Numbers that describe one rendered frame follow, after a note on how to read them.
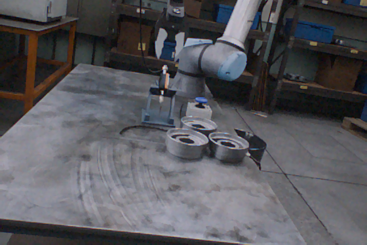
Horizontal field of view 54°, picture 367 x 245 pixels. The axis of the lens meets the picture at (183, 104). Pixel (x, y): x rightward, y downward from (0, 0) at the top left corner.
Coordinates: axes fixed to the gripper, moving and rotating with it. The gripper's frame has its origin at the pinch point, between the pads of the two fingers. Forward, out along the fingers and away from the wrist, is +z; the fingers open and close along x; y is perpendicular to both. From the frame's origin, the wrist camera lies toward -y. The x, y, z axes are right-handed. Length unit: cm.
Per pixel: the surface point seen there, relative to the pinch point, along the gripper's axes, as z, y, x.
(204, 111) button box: 15.0, -1.2, -14.5
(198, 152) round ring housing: 17.3, -29.2, -8.2
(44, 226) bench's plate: 20, -58, 20
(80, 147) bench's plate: 19.5, -29.8, 19.2
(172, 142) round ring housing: 16.2, -27.8, -1.6
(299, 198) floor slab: 98, 106, -121
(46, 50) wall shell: 72, 385, 117
